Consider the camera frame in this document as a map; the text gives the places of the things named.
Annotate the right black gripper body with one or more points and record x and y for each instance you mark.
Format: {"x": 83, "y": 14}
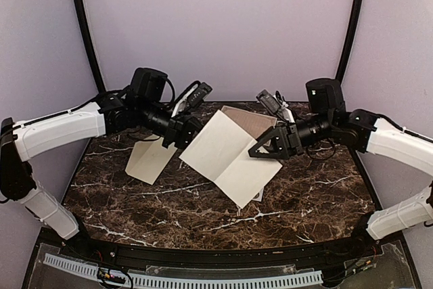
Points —
{"x": 294, "y": 145}

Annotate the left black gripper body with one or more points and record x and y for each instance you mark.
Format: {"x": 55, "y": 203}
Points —
{"x": 176, "y": 127}

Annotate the cream paper envelope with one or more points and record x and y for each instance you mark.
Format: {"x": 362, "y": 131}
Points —
{"x": 148, "y": 159}

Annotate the beige lined letter sheet front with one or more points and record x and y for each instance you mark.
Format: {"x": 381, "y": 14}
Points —
{"x": 219, "y": 152}

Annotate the beige lined letter sheet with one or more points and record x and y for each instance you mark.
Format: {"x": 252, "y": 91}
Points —
{"x": 253, "y": 123}
{"x": 219, "y": 152}

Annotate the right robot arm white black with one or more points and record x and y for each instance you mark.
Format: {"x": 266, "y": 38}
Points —
{"x": 360, "y": 130}

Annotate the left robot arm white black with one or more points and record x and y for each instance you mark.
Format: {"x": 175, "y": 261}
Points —
{"x": 137, "y": 105}

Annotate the beige lined letter sheet rear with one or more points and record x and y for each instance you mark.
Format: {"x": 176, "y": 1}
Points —
{"x": 253, "y": 123}

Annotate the white sticker sheet with seals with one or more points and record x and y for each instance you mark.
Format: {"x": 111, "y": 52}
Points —
{"x": 259, "y": 196}

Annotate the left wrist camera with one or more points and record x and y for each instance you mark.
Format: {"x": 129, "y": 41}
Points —
{"x": 199, "y": 94}

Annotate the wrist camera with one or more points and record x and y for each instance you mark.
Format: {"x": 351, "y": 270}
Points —
{"x": 268, "y": 101}
{"x": 199, "y": 94}

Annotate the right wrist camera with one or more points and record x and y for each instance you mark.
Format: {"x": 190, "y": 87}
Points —
{"x": 268, "y": 101}

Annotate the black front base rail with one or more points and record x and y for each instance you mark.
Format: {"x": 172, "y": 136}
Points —
{"x": 330, "y": 254}

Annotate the white slotted cable duct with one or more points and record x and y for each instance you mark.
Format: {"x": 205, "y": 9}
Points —
{"x": 92, "y": 272}

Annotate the right black frame post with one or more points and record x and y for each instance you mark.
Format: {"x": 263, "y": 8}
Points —
{"x": 349, "y": 39}

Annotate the black frame post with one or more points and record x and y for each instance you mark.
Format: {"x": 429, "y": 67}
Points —
{"x": 349, "y": 39}
{"x": 88, "y": 45}

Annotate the left black frame post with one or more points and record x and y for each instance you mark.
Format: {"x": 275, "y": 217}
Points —
{"x": 88, "y": 45}

